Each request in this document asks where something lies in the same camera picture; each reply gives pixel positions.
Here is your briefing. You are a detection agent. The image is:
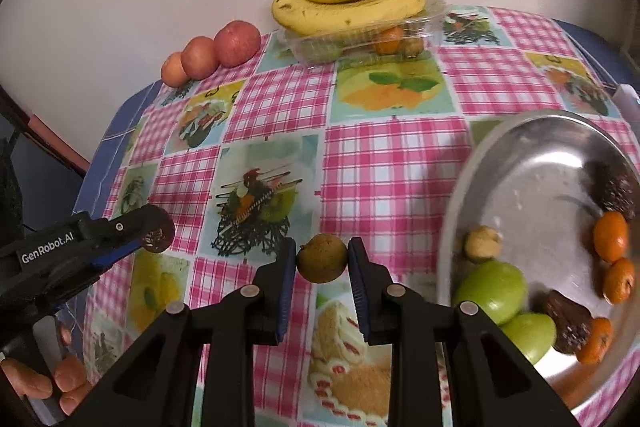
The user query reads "orange tangerine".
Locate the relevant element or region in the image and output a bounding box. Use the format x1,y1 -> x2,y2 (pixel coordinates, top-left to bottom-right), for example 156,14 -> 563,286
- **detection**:
576,317 -> 614,364
592,211 -> 628,263
602,258 -> 636,305

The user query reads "checkered fruit-print tablecloth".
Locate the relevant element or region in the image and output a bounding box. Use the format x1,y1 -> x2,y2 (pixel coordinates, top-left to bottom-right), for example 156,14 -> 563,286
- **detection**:
76,6 -> 639,381

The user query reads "dark wrinkled fruit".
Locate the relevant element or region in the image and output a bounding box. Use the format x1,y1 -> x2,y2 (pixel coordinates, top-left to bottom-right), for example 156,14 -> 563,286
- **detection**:
542,291 -> 593,355

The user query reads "white power strip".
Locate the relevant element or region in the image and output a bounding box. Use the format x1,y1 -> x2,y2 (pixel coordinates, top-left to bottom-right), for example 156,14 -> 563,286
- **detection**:
613,83 -> 639,119

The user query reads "person's left hand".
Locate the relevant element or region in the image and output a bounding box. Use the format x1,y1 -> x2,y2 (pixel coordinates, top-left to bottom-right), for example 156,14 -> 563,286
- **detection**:
1,353 -> 92,416

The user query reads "green apple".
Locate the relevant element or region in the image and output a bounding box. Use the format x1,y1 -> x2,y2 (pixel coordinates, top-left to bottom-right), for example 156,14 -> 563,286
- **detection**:
500,313 -> 556,365
452,260 -> 527,325

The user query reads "large dark brown avocado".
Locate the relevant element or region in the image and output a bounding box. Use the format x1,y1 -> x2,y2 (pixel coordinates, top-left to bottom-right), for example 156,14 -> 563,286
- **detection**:
589,161 -> 637,221

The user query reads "lower yellow banana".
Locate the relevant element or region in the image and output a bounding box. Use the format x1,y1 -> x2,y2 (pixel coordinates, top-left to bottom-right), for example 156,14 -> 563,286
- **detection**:
271,0 -> 426,36

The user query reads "left pale red apple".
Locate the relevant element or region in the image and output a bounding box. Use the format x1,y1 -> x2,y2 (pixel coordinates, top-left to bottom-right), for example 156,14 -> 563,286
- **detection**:
160,52 -> 190,89

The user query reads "middle red apple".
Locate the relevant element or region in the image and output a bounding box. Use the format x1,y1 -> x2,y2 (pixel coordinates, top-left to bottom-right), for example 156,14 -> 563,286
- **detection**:
181,36 -> 219,80

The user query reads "orange tangerine bottom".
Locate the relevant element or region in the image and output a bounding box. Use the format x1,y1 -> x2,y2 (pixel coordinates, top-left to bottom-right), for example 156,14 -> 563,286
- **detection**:
576,317 -> 614,364

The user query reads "right red apple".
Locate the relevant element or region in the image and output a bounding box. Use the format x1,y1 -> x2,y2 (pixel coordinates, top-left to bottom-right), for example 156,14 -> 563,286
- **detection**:
214,20 -> 262,68

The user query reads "orange tangerine top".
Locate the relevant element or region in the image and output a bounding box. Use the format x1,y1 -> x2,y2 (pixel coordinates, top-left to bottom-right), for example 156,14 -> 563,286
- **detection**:
592,211 -> 628,263

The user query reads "large steel plate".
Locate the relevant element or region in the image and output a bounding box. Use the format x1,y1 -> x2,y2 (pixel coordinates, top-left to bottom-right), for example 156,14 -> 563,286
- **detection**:
436,109 -> 639,425

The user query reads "small yellow-green fruit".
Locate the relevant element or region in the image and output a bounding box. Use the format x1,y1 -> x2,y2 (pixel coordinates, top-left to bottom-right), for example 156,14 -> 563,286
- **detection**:
464,225 -> 502,262

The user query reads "round dark brown fruit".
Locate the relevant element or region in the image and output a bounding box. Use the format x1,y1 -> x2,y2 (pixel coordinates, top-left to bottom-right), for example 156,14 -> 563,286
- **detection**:
141,228 -> 175,254

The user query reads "small olive kiwi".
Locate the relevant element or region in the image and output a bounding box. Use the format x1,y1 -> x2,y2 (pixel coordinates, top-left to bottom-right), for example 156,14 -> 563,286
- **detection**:
297,233 -> 347,284

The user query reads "clear plastic fruit tray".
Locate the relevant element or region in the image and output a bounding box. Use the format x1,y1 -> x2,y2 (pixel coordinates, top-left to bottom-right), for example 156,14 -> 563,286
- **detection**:
274,0 -> 448,66

